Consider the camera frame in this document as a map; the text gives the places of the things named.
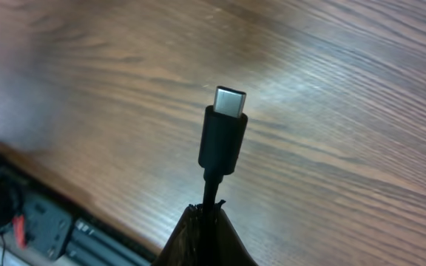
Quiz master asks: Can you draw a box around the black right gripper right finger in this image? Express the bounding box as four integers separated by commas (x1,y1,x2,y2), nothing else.
214,199,258,266

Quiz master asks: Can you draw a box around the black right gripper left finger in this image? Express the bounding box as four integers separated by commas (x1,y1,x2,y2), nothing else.
152,204,202,266

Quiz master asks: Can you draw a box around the black USB-C charging cable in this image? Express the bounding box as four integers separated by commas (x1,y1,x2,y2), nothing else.
197,85,249,266

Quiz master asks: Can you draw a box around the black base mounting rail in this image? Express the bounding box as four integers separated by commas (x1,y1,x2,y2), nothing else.
0,152,157,265

